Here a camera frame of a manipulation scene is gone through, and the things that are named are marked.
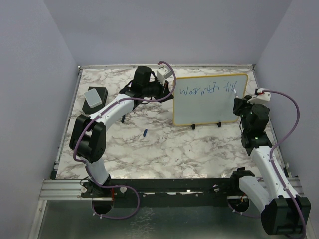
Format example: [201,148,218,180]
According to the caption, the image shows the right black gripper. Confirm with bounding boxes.
[233,95,262,131]

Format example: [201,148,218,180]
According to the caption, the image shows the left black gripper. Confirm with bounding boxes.
[143,77,174,104]

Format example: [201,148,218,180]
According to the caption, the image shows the yellow framed whiteboard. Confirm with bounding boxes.
[173,73,249,126]

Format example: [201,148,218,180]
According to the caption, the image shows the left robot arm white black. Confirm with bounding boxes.
[69,62,175,197]

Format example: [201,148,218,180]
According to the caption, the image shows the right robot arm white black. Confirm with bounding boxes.
[229,95,311,238]

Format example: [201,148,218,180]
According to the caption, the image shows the grey whiteboard eraser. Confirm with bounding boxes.
[84,88,102,108]

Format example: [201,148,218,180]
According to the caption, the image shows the black box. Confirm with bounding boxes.
[82,86,108,115]

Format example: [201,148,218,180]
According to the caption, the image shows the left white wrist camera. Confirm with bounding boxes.
[156,67,172,85]

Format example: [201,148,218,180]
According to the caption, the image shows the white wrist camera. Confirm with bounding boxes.
[156,67,172,85]
[247,88,271,104]

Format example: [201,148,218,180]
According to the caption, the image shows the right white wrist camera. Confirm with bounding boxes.
[247,88,271,104]

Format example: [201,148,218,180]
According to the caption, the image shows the blue handled pliers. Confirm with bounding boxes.
[121,115,126,123]

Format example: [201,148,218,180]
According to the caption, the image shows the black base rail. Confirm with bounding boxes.
[82,178,260,208]

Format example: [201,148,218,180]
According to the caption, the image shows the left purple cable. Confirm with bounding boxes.
[73,60,176,220]

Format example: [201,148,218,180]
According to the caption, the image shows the aluminium extrusion rail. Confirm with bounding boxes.
[38,179,87,200]

